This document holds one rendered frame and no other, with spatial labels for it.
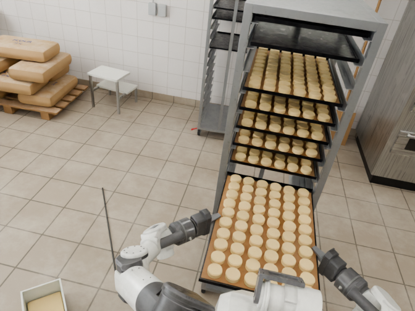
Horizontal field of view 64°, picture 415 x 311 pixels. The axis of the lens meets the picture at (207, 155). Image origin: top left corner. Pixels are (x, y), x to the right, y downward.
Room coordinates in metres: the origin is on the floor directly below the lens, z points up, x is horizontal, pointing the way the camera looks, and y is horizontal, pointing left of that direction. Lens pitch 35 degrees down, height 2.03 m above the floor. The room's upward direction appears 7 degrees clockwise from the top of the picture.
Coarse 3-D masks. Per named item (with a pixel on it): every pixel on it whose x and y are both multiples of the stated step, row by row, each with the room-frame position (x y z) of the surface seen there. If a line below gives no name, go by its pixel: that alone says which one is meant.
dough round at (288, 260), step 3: (285, 255) 0.79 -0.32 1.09; (288, 255) 0.79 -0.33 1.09; (291, 255) 0.79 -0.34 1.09; (282, 258) 0.78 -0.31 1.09; (285, 258) 0.78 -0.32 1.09; (288, 258) 0.78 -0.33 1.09; (291, 258) 0.78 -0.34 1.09; (294, 258) 0.78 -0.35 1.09; (282, 261) 0.77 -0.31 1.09; (285, 261) 0.76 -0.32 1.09; (288, 261) 0.76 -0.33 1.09; (291, 261) 0.77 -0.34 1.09; (294, 261) 0.77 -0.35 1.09; (282, 264) 0.76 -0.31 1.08; (285, 264) 0.75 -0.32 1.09; (288, 264) 0.75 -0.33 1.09; (291, 264) 0.75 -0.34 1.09; (294, 264) 0.76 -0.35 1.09; (291, 267) 0.75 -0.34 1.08
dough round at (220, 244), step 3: (216, 240) 0.82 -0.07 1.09; (219, 240) 0.82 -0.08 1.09; (222, 240) 0.82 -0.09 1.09; (225, 240) 0.82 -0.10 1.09; (216, 243) 0.80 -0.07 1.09; (219, 243) 0.81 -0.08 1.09; (222, 243) 0.81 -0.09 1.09; (225, 243) 0.81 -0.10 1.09; (216, 246) 0.79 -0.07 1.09; (219, 246) 0.79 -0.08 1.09; (222, 246) 0.79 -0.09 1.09; (225, 246) 0.79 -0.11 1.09; (216, 249) 0.79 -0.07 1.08; (219, 249) 0.78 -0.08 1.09; (222, 249) 0.78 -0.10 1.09; (225, 249) 0.79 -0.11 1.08
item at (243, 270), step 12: (228, 180) 1.20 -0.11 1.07; (240, 192) 1.13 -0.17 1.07; (252, 204) 1.05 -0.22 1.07; (252, 216) 0.98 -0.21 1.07; (264, 216) 0.99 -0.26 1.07; (312, 216) 1.03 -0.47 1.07; (216, 228) 0.89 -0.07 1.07; (228, 228) 0.90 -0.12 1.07; (264, 228) 0.93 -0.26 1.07; (312, 228) 0.96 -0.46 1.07; (228, 240) 0.84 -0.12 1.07; (264, 240) 0.86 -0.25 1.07; (312, 240) 0.90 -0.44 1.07; (228, 252) 0.79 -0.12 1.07; (264, 252) 0.81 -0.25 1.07; (204, 264) 0.72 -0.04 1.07; (264, 264) 0.75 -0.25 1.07; (276, 264) 0.76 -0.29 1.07; (204, 276) 0.67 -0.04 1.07; (240, 276) 0.69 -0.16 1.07; (252, 288) 0.65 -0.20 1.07
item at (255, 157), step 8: (240, 152) 1.32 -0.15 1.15; (248, 152) 1.36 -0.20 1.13; (256, 152) 1.34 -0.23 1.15; (264, 152) 1.34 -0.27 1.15; (272, 152) 1.38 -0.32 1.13; (240, 160) 1.27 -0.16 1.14; (248, 160) 1.28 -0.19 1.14; (256, 160) 1.27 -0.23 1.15; (264, 160) 1.28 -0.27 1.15; (272, 160) 1.31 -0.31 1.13; (280, 160) 1.29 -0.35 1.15; (288, 160) 1.31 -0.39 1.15; (296, 160) 1.31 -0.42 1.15; (304, 160) 1.32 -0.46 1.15; (312, 160) 1.36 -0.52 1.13; (280, 168) 1.25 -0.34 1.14; (288, 168) 1.25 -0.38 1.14; (296, 168) 1.25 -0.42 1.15; (304, 168) 1.25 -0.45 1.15; (312, 168) 1.29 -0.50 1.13
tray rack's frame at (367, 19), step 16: (256, 0) 1.32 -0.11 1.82; (272, 0) 1.36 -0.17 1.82; (288, 0) 1.41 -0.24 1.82; (304, 0) 1.46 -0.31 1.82; (320, 0) 1.50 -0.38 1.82; (336, 0) 1.56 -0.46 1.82; (352, 0) 1.61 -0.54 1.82; (288, 16) 1.23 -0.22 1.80; (304, 16) 1.22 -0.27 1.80; (320, 16) 1.22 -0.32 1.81; (336, 16) 1.21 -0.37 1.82; (352, 16) 1.24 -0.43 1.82; (368, 16) 1.28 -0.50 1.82; (208, 288) 1.24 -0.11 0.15; (224, 288) 1.26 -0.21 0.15
